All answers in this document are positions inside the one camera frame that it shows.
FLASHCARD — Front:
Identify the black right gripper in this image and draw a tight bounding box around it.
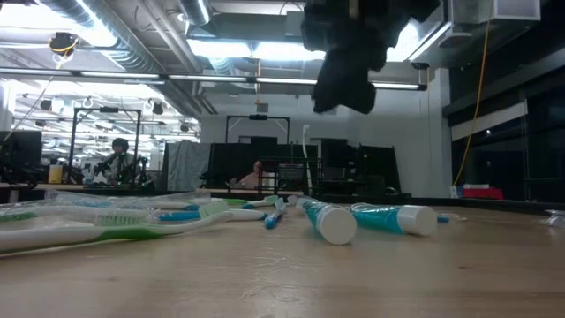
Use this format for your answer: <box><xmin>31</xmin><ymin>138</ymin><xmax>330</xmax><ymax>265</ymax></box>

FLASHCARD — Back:
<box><xmin>301</xmin><ymin>0</ymin><xmax>442</xmax><ymax>115</ymax></box>

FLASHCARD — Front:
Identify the black wire rack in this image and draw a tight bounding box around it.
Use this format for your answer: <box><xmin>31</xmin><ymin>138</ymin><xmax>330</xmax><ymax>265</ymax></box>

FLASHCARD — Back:
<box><xmin>258</xmin><ymin>155</ymin><xmax>324</xmax><ymax>199</ymax></box>

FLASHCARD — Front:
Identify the blue toothpaste tube white cap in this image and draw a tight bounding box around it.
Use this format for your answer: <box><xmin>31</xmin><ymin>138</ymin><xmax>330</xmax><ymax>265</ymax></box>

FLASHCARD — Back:
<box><xmin>350</xmin><ymin>202</ymin><xmax>439</xmax><ymax>238</ymax></box>
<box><xmin>295</xmin><ymin>196</ymin><xmax>358</xmax><ymax>246</ymax></box>

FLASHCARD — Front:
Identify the black partition panel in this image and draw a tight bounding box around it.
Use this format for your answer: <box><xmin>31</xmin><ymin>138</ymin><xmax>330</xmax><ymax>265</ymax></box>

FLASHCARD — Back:
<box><xmin>207</xmin><ymin>141</ymin><xmax>402</xmax><ymax>196</ymax></box>

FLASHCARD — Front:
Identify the red box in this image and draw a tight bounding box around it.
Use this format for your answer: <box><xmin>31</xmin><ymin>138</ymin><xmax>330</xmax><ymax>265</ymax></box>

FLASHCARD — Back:
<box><xmin>461</xmin><ymin>186</ymin><xmax>505</xmax><ymax>201</ymax></box>

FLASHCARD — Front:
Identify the gray hanging cloth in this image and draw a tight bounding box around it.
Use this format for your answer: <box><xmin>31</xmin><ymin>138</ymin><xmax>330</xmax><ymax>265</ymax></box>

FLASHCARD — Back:
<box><xmin>163</xmin><ymin>140</ymin><xmax>213</xmax><ymax>192</ymax></box>

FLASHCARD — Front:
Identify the white ceiling vent unit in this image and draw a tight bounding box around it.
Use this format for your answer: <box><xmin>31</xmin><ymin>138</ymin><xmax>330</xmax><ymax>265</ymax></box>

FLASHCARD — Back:
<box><xmin>449</xmin><ymin>0</ymin><xmax>542</xmax><ymax>24</ymax></box>

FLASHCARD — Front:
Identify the long ceiling light bar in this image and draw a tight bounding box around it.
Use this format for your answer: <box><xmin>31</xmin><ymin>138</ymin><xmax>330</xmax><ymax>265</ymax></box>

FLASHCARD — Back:
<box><xmin>0</xmin><ymin>67</ymin><xmax>428</xmax><ymax>92</ymax></box>

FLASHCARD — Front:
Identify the clear plastic wrapper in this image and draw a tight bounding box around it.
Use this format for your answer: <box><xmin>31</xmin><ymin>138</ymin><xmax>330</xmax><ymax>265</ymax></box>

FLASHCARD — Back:
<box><xmin>543</xmin><ymin>208</ymin><xmax>565</xmax><ymax>229</ymax></box>

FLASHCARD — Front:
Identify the packaged green toothbrush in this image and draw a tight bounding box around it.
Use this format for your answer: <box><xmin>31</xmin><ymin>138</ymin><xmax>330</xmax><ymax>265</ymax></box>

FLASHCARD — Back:
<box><xmin>0</xmin><ymin>203</ymin><xmax>161</xmax><ymax>227</ymax></box>

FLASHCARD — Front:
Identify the yellow plastic tub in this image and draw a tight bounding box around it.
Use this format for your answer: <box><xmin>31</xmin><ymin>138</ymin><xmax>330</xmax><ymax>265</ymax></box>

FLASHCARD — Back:
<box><xmin>47</xmin><ymin>163</ymin><xmax>64</xmax><ymax>185</ymax></box>

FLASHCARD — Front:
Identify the black monitor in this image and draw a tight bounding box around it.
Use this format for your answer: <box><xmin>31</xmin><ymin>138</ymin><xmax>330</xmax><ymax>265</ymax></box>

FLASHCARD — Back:
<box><xmin>0</xmin><ymin>130</ymin><xmax>43</xmax><ymax>171</ymax></box>

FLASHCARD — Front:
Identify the yellow hanging cable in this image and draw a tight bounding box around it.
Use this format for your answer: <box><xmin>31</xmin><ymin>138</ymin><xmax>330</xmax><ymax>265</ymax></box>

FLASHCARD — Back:
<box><xmin>453</xmin><ymin>0</ymin><xmax>494</xmax><ymax>186</ymax></box>

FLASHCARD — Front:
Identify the silver spiral air duct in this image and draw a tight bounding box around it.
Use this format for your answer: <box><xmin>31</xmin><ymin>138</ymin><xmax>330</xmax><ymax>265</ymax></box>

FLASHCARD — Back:
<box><xmin>37</xmin><ymin>0</ymin><xmax>161</xmax><ymax>75</ymax></box>

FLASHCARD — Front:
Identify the tall black gantry frame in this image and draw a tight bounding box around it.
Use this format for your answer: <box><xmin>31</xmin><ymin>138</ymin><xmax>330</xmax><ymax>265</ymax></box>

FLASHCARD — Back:
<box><xmin>68</xmin><ymin>106</ymin><xmax>143</xmax><ymax>180</ymax></box>

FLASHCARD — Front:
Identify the ceiling cable reel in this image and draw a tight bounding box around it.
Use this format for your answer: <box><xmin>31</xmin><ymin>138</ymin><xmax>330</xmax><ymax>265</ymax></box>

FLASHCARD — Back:
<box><xmin>47</xmin><ymin>31</ymin><xmax>80</xmax><ymax>57</ymax></box>

